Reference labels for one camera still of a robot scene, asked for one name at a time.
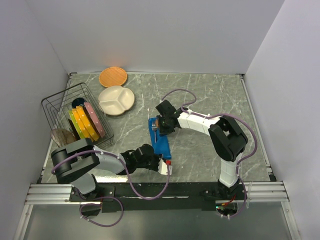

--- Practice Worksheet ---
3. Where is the metal fork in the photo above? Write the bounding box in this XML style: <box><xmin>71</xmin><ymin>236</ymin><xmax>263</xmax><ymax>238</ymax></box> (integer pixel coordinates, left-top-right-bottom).
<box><xmin>151</xmin><ymin>120</ymin><xmax>158</xmax><ymax>143</ymax></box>

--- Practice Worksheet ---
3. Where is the blue cloth napkin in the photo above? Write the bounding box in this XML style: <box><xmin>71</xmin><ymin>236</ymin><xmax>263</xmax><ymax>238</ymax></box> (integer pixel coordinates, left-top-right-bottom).
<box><xmin>148</xmin><ymin>117</ymin><xmax>172</xmax><ymax>160</ymax></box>

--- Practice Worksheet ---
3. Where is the wooden spoon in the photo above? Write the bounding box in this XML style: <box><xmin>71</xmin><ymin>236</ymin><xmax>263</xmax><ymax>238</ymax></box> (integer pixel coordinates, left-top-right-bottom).
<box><xmin>152</xmin><ymin>118</ymin><xmax>160</xmax><ymax>129</ymax></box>

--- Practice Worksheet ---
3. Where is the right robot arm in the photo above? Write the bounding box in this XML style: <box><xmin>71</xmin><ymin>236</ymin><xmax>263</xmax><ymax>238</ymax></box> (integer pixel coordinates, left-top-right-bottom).
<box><xmin>155</xmin><ymin>100</ymin><xmax>248</xmax><ymax>200</ymax></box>

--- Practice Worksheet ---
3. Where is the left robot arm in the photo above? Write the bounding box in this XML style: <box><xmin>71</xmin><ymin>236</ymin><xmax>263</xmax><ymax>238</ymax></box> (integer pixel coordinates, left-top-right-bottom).
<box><xmin>51</xmin><ymin>138</ymin><xmax>168</xmax><ymax>201</ymax></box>

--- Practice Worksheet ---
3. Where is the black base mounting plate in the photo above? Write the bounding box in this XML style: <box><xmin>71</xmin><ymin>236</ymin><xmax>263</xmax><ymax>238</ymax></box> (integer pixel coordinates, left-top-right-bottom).
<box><xmin>69</xmin><ymin>182</ymin><xmax>247</xmax><ymax>213</ymax></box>

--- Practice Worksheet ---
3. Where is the cream divided plate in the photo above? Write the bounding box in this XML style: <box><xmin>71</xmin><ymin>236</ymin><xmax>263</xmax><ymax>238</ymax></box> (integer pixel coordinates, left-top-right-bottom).
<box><xmin>98</xmin><ymin>86</ymin><xmax>135</xmax><ymax>116</ymax></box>

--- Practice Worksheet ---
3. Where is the yellow plate in rack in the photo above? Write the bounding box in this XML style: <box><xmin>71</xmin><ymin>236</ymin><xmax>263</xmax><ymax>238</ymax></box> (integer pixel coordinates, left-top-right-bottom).
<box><xmin>72</xmin><ymin>106</ymin><xmax>100</xmax><ymax>142</ymax></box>

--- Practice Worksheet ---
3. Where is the pink plate in rack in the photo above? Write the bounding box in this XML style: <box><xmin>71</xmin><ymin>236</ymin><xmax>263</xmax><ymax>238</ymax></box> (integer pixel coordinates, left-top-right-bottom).
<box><xmin>84</xmin><ymin>102</ymin><xmax>106</xmax><ymax>138</ymax></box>

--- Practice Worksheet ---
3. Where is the green plate in rack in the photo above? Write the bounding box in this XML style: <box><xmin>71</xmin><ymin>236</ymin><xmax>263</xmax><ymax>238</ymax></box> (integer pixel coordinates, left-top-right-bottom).
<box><xmin>68</xmin><ymin>110</ymin><xmax>85</xmax><ymax>139</ymax></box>

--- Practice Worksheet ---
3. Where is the orange woven round mat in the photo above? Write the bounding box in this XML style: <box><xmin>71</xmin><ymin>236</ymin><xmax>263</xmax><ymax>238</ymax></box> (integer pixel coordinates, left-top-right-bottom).
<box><xmin>99</xmin><ymin>66</ymin><xmax>128</xmax><ymax>88</ymax></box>

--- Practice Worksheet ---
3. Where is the brown wooden plate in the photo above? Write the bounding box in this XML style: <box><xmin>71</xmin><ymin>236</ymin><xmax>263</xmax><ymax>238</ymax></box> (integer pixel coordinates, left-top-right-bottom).
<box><xmin>50</xmin><ymin>128</ymin><xmax>77</xmax><ymax>147</ymax></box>

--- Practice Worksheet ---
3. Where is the dark blue bowl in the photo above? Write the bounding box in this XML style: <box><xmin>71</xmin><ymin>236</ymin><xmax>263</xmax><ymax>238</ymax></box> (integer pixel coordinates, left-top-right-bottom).
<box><xmin>71</xmin><ymin>97</ymin><xmax>86</xmax><ymax>109</ymax></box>

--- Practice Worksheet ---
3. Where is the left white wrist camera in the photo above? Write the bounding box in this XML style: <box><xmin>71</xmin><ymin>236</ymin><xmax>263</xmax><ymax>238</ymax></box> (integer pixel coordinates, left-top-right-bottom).
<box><xmin>158</xmin><ymin>159</ymin><xmax>173</xmax><ymax>176</ymax></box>

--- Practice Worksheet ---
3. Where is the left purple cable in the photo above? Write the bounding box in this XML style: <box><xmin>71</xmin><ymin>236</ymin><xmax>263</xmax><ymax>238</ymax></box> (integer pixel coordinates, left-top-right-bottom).
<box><xmin>51</xmin><ymin>149</ymin><xmax>171</xmax><ymax>228</ymax></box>

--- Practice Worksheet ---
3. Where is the purple cable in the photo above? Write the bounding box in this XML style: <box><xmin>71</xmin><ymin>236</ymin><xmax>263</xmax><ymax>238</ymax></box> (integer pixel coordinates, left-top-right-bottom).
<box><xmin>51</xmin><ymin>149</ymin><xmax>171</xmax><ymax>228</ymax></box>
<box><xmin>161</xmin><ymin>88</ymin><xmax>258</xmax><ymax>220</ymax></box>

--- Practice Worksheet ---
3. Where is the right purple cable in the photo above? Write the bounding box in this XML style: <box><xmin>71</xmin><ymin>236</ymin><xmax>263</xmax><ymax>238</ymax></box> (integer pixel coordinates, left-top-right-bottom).
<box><xmin>161</xmin><ymin>88</ymin><xmax>258</xmax><ymax>220</ymax></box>

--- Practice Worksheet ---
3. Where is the black wire dish rack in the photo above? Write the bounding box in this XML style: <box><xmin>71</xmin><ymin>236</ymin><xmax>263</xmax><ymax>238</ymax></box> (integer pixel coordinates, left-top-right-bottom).
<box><xmin>41</xmin><ymin>82</ymin><xmax>114</xmax><ymax>147</ymax></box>

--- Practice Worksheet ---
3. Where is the aluminium rail frame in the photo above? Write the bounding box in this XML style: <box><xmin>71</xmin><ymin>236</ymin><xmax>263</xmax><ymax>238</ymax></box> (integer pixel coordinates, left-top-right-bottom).
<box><xmin>13</xmin><ymin>181</ymin><xmax>302</xmax><ymax>240</ymax></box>

